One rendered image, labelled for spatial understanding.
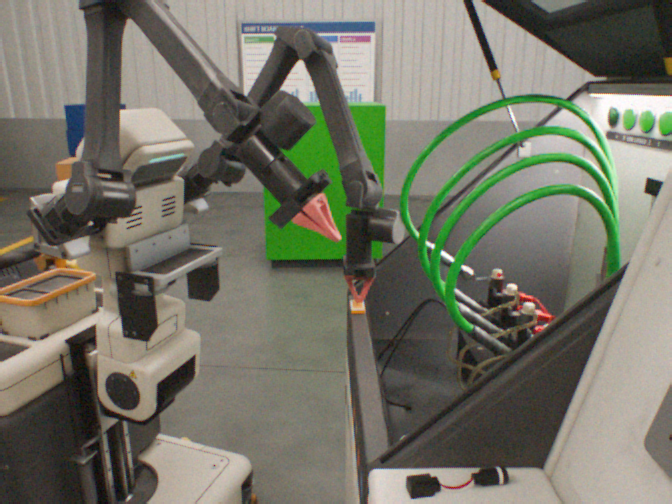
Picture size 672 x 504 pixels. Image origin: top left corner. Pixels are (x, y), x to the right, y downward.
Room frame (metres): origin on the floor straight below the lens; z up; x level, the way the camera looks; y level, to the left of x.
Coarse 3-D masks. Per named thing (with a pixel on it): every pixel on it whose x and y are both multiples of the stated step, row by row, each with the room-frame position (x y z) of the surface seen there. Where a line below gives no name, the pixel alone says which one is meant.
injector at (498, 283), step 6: (492, 282) 0.92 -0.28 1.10; (498, 282) 0.91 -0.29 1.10; (492, 288) 0.92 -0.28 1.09; (498, 288) 0.91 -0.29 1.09; (492, 294) 0.92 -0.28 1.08; (480, 300) 0.92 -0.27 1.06; (492, 300) 0.92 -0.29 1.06; (498, 300) 0.91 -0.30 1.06; (486, 306) 0.92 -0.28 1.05; (492, 306) 0.92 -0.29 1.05; (498, 312) 0.92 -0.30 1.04; (498, 318) 0.93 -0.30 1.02
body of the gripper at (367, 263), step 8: (352, 240) 1.12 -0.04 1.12; (360, 240) 1.12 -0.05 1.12; (368, 240) 1.12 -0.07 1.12; (352, 248) 1.12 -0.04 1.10; (360, 248) 1.11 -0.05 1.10; (368, 248) 1.12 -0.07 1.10; (344, 256) 1.18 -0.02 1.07; (352, 256) 1.12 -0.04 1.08; (360, 256) 1.11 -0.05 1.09; (368, 256) 1.12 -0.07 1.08; (352, 264) 1.11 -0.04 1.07; (360, 264) 1.11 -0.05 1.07; (368, 264) 1.11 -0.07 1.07; (352, 272) 1.09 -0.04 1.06; (368, 272) 1.09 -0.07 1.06
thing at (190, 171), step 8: (184, 168) 1.45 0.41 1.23; (192, 168) 1.43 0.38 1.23; (184, 176) 1.42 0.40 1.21; (192, 176) 1.42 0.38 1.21; (200, 176) 1.41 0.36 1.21; (192, 184) 1.41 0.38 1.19; (200, 184) 1.42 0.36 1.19; (208, 184) 1.44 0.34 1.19; (192, 192) 1.43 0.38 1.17; (200, 192) 1.43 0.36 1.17; (208, 192) 1.49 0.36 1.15; (192, 200) 1.43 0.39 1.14
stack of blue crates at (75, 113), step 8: (72, 104) 7.00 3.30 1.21; (80, 104) 7.00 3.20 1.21; (72, 112) 6.83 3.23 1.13; (80, 112) 6.83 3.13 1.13; (72, 120) 6.83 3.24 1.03; (80, 120) 6.83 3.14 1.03; (72, 128) 6.84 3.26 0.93; (80, 128) 6.83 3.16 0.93; (72, 136) 6.79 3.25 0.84; (80, 136) 6.79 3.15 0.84; (72, 144) 6.79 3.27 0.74; (72, 152) 6.79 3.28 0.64
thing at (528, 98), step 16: (512, 96) 0.93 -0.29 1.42; (528, 96) 0.92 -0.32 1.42; (544, 96) 0.92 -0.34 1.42; (480, 112) 0.92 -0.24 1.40; (576, 112) 0.92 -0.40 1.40; (448, 128) 0.92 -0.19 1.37; (592, 128) 0.93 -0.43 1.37; (432, 144) 0.92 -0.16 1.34; (608, 144) 0.93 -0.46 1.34; (416, 160) 0.92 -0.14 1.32; (608, 160) 0.93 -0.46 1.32; (400, 208) 0.92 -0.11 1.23; (416, 240) 0.92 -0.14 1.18
